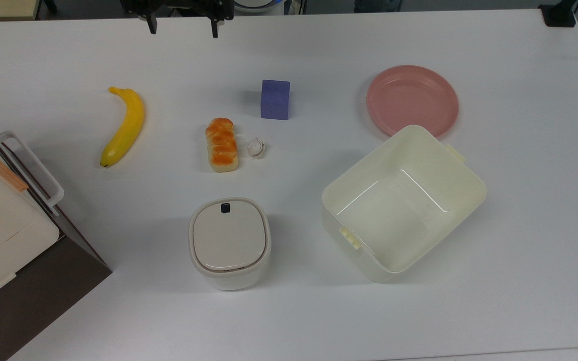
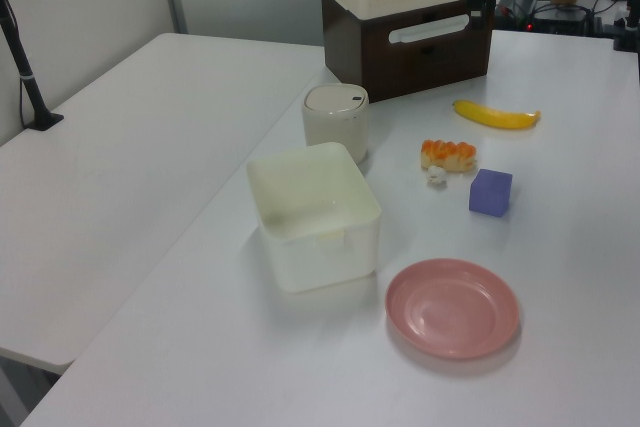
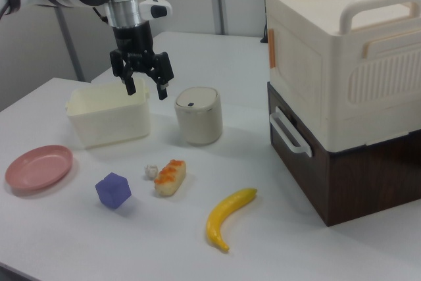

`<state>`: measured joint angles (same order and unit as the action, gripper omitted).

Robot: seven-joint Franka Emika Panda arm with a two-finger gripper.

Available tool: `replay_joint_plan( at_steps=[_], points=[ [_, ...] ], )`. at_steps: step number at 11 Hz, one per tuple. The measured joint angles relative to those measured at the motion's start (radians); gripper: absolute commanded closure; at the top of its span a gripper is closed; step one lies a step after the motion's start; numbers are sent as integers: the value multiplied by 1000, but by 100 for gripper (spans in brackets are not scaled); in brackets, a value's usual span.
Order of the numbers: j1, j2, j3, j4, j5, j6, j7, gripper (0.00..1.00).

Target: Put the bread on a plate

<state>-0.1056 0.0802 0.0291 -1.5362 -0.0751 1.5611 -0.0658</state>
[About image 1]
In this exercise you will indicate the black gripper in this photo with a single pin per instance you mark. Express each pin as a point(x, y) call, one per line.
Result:
point(183, 5)

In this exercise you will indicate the braided bread loaf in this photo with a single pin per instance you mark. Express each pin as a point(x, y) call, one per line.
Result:
point(221, 145)

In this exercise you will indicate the blue and white robot base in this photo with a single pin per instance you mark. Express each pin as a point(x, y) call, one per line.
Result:
point(259, 4)

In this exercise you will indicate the pink plate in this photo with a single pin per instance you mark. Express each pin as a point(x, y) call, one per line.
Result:
point(409, 98)

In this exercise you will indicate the yellow banana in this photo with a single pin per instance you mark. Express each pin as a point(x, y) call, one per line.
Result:
point(126, 128)

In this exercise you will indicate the purple cube block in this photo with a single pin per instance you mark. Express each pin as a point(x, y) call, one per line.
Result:
point(275, 100)

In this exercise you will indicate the white garlic bulb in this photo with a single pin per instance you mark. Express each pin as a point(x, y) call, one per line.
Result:
point(256, 148)

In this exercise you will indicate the light wooden table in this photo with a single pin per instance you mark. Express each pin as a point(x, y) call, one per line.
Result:
point(0, 7)

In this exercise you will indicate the white lidded container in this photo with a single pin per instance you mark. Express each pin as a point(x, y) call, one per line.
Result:
point(229, 243)

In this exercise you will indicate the white oven with dark door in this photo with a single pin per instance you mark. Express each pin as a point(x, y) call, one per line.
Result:
point(3, 240)

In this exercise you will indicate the cream plastic bin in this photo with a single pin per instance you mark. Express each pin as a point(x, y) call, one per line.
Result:
point(402, 205)

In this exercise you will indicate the black clamp mount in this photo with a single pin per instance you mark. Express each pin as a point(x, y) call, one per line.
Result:
point(559, 14)

